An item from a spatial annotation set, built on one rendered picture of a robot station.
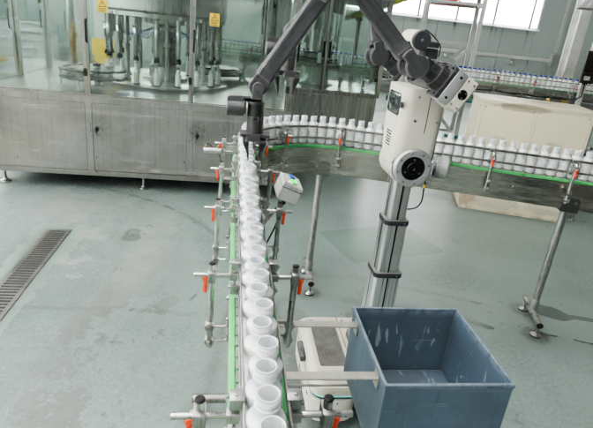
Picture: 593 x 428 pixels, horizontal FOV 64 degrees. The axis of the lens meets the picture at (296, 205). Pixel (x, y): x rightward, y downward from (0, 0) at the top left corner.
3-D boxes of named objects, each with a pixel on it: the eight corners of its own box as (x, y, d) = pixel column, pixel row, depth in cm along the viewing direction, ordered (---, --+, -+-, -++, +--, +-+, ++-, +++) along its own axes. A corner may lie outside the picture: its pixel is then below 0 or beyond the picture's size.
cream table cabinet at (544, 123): (545, 205, 563) (575, 104, 522) (562, 223, 506) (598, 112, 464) (450, 190, 579) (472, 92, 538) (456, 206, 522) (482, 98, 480)
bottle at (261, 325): (236, 401, 89) (242, 327, 83) (243, 379, 94) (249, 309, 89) (267, 408, 88) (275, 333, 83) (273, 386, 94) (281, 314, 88)
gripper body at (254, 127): (269, 140, 161) (271, 119, 159) (239, 138, 160) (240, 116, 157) (268, 136, 167) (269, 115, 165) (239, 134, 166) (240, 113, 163)
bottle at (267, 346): (280, 409, 88) (288, 334, 83) (273, 433, 83) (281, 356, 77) (248, 401, 89) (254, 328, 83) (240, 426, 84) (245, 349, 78)
